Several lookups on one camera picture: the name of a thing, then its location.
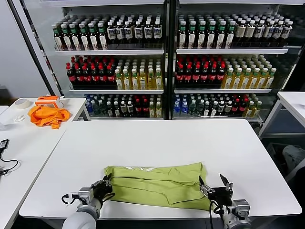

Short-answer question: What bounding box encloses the drinks display cabinet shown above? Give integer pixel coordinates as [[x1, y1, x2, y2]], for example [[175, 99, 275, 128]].
[[171, 0, 301, 124], [54, 0, 172, 121]]

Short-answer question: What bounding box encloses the dark tea bottle green cap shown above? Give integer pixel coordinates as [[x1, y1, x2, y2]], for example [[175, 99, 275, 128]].
[[61, 23, 72, 52], [226, 21, 236, 49], [88, 23, 99, 51], [216, 21, 227, 49], [207, 21, 217, 49], [52, 23, 63, 52], [188, 21, 198, 49], [197, 21, 207, 49], [69, 23, 81, 52], [97, 22, 108, 51], [178, 21, 188, 49], [79, 23, 90, 51]]

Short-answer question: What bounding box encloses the beige masking tape roll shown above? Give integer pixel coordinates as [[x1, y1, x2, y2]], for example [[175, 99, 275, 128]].
[[14, 98, 31, 111]]

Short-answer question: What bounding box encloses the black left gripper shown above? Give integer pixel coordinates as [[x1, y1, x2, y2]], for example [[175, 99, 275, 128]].
[[91, 173, 113, 199]]

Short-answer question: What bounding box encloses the green clear soda bottle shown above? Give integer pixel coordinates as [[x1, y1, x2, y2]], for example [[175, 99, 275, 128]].
[[189, 100, 197, 118], [92, 100, 101, 117], [196, 99, 205, 118], [98, 100, 107, 118]]

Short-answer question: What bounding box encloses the thin black cable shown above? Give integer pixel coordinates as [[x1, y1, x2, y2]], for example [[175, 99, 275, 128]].
[[0, 150, 20, 177]]

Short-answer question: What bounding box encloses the black bottle tray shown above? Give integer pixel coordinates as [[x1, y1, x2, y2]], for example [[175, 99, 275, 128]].
[[71, 82, 118, 91], [175, 82, 225, 90]]

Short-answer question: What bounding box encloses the white metal shelf board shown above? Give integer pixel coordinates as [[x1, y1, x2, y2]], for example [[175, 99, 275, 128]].
[[176, 48, 289, 55], [174, 89, 273, 94], [54, 49, 165, 57], [69, 89, 165, 95]]

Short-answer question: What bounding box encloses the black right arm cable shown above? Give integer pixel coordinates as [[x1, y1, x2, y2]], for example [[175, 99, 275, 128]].
[[208, 200, 231, 229]]

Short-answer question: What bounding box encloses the black crate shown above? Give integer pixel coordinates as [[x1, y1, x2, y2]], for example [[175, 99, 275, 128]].
[[265, 142, 287, 168]]

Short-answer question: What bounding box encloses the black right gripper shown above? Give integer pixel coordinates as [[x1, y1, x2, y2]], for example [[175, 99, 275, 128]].
[[198, 173, 234, 206]]

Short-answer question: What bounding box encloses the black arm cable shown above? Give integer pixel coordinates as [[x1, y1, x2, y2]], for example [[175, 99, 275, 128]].
[[61, 193, 81, 206], [208, 200, 231, 229]]

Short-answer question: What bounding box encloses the grey plastic bag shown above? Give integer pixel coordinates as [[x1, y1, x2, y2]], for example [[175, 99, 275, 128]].
[[283, 145, 305, 174]]

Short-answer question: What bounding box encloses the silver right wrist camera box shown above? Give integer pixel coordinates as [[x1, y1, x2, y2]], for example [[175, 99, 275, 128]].
[[232, 199, 251, 217]]

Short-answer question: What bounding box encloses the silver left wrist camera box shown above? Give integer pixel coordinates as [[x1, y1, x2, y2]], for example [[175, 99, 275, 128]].
[[78, 187, 94, 204]]

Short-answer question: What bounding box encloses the dark bottle beige label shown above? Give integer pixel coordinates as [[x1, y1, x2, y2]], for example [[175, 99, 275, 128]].
[[245, 20, 256, 45], [235, 20, 247, 45]]

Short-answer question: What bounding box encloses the orange and white box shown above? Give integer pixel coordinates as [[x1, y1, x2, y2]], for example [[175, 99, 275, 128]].
[[35, 96, 65, 110]]

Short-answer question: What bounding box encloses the light green t-shirt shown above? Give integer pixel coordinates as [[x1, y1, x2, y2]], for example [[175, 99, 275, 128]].
[[103, 162, 214, 211]]

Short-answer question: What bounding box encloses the black framed glass door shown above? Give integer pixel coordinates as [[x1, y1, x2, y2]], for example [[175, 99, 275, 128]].
[[7, 0, 63, 98]]

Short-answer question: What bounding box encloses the crumpled orange cloth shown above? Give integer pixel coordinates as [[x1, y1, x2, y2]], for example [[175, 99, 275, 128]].
[[28, 106, 72, 131]]

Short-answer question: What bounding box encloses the dark bottle blue label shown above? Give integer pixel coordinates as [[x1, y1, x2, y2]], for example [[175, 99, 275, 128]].
[[264, 21, 275, 45], [107, 21, 117, 45], [254, 20, 265, 45], [144, 21, 153, 45], [281, 21, 294, 45], [153, 21, 163, 45], [115, 21, 125, 45], [134, 21, 144, 45], [273, 21, 285, 45], [124, 21, 134, 45]]

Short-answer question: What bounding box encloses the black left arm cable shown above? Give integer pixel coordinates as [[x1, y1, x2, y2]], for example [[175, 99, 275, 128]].
[[61, 193, 81, 206]]

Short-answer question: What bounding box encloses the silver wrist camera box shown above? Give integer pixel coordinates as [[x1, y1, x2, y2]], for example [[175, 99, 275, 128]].
[[232, 199, 251, 217], [78, 187, 94, 204]]

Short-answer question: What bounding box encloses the white side table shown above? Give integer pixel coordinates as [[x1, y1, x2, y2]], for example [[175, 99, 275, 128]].
[[0, 97, 91, 229], [258, 92, 305, 140]]

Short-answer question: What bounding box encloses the cola bottle red cap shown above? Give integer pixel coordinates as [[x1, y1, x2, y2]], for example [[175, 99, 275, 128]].
[[232, 99, 241, 118], [176, 64, 185, 83], [134, 99, 143, 118], [106, 65, 116, 83], [209, 64, 218, 83], [82, 65, 92, 83], [201, 64, 210, 83], [193, 64, 202, 83], [99, 65, 108, 83], [74, 64, 84, 83], [217, 64, 226, 83], [184, 64, 193, 83], [66, 63, 77, 85], [239, 99, 249, 118], [142, 99, 150, 118], [91, 65, 100, 83]]

